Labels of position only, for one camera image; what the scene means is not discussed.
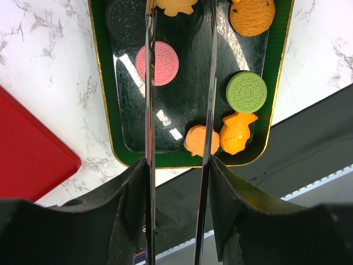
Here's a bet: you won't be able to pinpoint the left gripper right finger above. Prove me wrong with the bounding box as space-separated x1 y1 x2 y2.
209 157 352 264

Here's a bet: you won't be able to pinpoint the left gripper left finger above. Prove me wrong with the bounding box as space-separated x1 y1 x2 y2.
1 158 146 264

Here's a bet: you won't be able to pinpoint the pink sandwich cookie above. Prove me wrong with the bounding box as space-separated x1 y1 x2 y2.
135 41 179 86

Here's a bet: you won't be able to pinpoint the black sandwich cookie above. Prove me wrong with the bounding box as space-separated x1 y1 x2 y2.
105 0 146 47

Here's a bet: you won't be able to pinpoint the metal tweezers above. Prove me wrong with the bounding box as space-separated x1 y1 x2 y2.
145 1 217 264

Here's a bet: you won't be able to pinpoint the orange star cookie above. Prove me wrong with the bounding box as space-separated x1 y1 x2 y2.
157 0 198 17

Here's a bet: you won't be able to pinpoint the red box lid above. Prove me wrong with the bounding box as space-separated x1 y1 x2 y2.
1 88 81 202

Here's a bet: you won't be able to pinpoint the orange fish cookie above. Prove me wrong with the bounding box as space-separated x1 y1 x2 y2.
219 113 258 155

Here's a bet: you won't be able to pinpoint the orange flower cookie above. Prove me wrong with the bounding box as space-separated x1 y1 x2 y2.
184 125 220 157

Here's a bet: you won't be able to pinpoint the green sandwich cookie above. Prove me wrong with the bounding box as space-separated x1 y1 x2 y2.
226 71 268 113

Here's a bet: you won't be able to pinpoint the black green cookie tray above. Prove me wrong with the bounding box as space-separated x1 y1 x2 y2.
88 1 294 168

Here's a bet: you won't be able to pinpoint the orange chocolate chip cookie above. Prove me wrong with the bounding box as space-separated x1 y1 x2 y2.
229 0 275 37

